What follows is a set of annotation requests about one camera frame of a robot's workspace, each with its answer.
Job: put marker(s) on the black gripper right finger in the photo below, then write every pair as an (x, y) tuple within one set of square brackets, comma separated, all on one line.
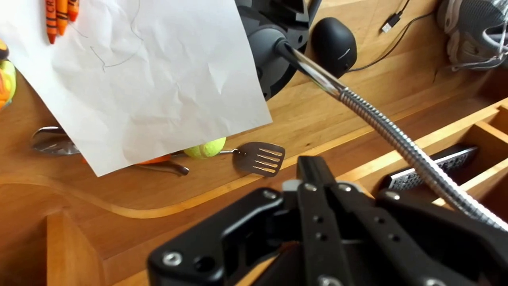
[(415, 243)]

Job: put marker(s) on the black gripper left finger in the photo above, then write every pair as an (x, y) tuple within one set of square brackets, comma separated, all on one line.
[(222, 248)]

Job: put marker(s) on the grey gooseneck desk lamp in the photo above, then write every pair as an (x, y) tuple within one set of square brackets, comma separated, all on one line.
[(279, 29)]

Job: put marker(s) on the black slotted spatula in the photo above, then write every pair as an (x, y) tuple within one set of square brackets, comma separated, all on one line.
[(260, 158)]

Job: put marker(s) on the yellow-green tennis ball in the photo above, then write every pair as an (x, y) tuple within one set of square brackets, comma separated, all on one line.
[(207, 150)]

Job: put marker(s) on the black computer mouse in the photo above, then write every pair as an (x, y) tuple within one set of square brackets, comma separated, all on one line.
[(334, 46)]

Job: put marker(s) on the white paper sheet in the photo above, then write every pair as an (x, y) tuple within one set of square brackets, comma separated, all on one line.
[(134, 80)]

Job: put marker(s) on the wooden roll-top desk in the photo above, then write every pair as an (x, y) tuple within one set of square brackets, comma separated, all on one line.
[(61, 224)]

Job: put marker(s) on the grey blue sneaker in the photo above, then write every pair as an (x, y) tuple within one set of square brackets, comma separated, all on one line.
[(477, 32)]

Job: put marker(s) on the metal scissors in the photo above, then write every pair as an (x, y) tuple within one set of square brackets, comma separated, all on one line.
[(53, 140)]

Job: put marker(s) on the orange crayons pile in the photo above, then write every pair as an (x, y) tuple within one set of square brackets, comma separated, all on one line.
[(58, 15)]

